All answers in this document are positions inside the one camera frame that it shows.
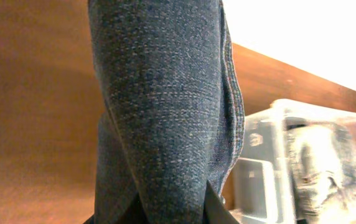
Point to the dark blue jeans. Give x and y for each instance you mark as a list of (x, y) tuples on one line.
[(174, 116)]

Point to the light blue jeans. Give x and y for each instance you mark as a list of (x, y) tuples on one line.
[(322, 158)]

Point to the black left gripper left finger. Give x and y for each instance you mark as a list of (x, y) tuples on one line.
[(134, 214)]

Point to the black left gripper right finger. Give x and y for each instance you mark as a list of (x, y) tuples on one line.
[(214, 210)]

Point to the clear plastic storage container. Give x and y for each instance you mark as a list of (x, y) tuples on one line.
[(262, 178)]

